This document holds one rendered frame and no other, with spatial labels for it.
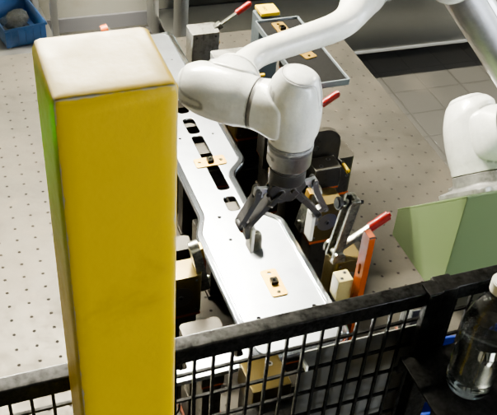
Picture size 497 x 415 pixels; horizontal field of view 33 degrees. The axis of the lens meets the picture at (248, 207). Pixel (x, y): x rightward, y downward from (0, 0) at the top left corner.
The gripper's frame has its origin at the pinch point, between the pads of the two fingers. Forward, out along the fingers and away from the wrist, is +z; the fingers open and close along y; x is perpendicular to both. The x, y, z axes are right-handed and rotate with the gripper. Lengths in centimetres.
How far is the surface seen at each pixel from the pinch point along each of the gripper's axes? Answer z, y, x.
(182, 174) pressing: 13.6, 8.4, -43.9
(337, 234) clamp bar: 2.9, -14.5, -0.8
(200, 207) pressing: 13.5, 8.0, -29.5
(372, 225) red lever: 0.7, -22.2, 0.7
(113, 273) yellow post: -68, 49, 68
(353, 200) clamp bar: -7.5, -16.1, 0.5
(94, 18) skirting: 106, -20, -305
